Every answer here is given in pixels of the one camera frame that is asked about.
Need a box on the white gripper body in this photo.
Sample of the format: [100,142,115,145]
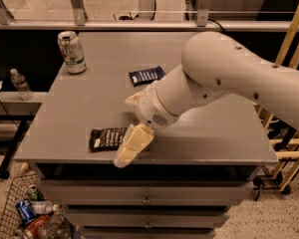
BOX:
[135,81,178,130]

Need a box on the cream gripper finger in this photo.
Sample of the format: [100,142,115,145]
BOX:
[125,92,146,109]
[114,122,154,168]

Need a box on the black chocolate rxbar wrapper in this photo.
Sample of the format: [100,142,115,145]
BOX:
[89,127,127,152]

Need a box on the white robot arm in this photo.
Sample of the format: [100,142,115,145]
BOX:
[114,32,299,168]

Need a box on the blue blueberry rxbar wrapper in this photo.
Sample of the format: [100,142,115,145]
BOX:
[129,66,165,87]

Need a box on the grey drawer cabinet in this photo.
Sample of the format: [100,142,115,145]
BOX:
[16,32,277,239]

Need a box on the white green soda can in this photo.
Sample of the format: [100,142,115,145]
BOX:
[58,31,87,74]

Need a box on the grey side bench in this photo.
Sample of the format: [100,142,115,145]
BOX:
[0,92,47,179]

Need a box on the clear plastic water bottle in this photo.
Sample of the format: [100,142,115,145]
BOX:
[10,69,33,101]

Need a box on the plastic bottle in basket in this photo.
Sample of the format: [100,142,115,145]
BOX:
[31,201,60,214]

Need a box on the blue soda can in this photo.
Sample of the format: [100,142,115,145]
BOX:
[16,199,36,225]

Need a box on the red soda can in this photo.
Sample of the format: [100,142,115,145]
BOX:
[23,215,49,239]

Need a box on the metal railing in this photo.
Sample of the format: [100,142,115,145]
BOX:
[0,0,299,32]

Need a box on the black cable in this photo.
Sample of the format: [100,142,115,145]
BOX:
[207,18,228,35]

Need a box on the wire mesh basket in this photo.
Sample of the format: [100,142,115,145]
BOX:
[0,175,73,239]

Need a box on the yellow wheeled cart frame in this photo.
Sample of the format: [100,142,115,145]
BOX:
[253,4,299,201]

